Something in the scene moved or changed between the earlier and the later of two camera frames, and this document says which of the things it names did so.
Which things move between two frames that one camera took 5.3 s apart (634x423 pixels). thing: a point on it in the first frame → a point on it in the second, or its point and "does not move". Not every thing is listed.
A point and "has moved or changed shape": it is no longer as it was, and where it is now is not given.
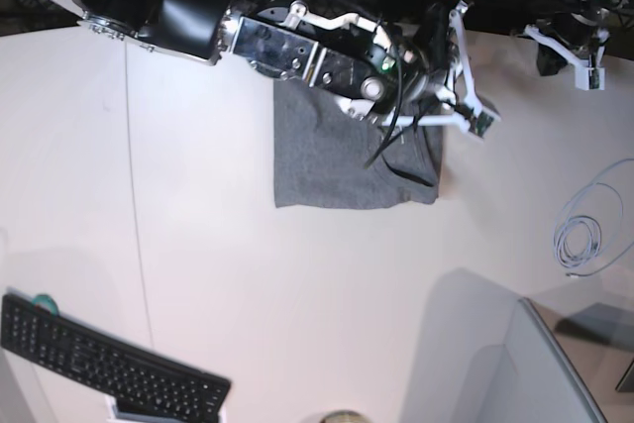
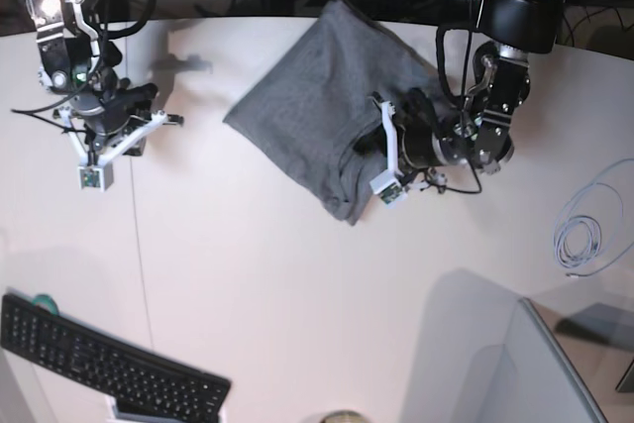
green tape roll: (47, 302) does not move
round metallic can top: (344, 416) does not move
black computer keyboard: (139, 379) does not move
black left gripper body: (435, 47) → (106, 112)
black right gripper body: (577, 29) → (424, 143)
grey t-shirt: (328, 158) has moved or changed shape
